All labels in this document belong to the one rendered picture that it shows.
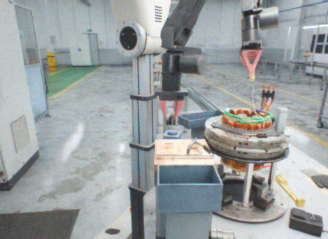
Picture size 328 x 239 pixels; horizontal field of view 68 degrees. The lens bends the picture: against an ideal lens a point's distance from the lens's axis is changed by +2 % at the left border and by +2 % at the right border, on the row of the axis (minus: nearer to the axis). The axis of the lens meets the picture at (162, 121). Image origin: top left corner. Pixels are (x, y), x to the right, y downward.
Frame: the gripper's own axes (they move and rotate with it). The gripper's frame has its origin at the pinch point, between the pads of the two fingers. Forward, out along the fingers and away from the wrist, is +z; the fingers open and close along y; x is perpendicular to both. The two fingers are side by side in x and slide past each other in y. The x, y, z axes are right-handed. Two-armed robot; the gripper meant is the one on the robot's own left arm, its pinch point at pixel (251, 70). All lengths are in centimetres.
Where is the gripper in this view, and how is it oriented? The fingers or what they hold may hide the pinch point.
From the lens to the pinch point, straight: 97.6
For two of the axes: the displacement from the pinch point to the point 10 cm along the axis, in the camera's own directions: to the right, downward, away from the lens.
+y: 1.9, 0.6, 9.8
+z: 0.2, 10.0, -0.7
